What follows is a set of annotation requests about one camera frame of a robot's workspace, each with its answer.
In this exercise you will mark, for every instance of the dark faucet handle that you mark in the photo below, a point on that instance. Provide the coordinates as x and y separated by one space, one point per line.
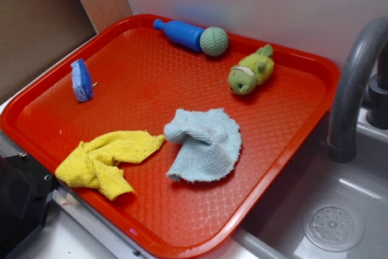
377 89

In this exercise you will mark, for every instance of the grey faucet spout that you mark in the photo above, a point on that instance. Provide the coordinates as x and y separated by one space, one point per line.
352 90

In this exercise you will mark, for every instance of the blue sponge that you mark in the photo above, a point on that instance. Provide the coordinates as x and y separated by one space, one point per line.
81 81

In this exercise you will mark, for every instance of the brown cardboard panel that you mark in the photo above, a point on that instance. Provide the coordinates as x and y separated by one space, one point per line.
35 34

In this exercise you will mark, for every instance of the grey sink basin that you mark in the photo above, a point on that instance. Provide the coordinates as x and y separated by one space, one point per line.
317 208

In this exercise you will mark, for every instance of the red plastic tray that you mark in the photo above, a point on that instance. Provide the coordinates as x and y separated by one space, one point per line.
140 79

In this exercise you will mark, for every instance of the yellow cloth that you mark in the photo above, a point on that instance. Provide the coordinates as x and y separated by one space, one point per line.
94 164

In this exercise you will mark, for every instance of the blue plastic bottle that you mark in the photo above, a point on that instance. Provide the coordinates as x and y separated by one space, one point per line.
181 33

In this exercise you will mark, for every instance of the light blue cloth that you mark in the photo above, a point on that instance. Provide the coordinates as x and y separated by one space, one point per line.
210 145

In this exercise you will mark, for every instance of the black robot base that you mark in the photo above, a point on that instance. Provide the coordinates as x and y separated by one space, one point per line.
26 192

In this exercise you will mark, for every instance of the green textured ball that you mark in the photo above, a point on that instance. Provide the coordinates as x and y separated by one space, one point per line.
214 41

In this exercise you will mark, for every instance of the green plush toy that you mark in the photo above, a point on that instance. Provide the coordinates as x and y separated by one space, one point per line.
252 71

